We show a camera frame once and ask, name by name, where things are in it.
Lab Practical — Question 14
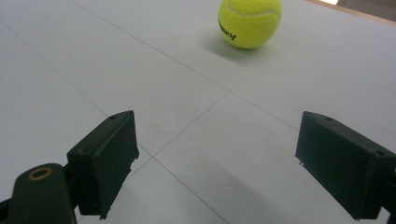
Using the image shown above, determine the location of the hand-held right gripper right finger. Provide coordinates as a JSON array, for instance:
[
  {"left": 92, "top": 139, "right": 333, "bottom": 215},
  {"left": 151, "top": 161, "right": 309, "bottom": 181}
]
[{"left": 294, "top": 110, "right": 396, "bottom": 221}]

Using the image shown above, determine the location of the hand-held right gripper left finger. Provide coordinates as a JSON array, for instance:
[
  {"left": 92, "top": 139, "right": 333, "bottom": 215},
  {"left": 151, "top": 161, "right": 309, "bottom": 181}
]
[{"left": 66, "top": 110, "right": 140, "bottom": 220}]

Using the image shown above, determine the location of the yellow tennis ball black print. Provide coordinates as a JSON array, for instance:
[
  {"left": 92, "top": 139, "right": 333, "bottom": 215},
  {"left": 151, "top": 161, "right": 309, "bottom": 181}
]
[{"left": 218, "top": 0, "right": 283, "bottom": 49}]

